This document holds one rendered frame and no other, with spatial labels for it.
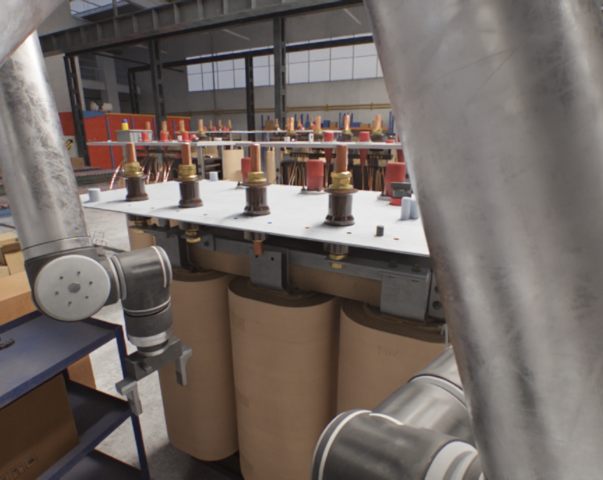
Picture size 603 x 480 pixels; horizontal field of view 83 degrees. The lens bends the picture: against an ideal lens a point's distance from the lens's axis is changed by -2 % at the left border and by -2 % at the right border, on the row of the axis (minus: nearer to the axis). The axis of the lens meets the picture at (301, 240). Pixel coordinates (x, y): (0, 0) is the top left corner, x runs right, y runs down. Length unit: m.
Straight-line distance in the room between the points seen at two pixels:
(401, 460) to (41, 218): 0.59
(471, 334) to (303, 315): 0.95
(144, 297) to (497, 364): 0.76
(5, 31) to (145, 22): 13.35
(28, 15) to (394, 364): 0.99
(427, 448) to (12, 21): 0.42
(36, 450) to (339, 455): 1.31
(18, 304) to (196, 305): 0.90
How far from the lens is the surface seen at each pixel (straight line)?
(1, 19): 0.32
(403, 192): 1.23
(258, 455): 1.59
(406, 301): 0.99
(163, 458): 2.21
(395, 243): 0.80
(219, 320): 1.43
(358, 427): 0.37
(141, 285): 0.84
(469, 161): 0.17
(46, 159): 0.69
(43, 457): 1.60
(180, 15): 12.58
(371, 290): 1.12
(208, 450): 1.82
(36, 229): 0.67
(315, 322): 1.15
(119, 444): 2.36
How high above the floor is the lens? 1.59
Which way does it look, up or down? 17 degrees down
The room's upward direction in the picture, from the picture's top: straight up
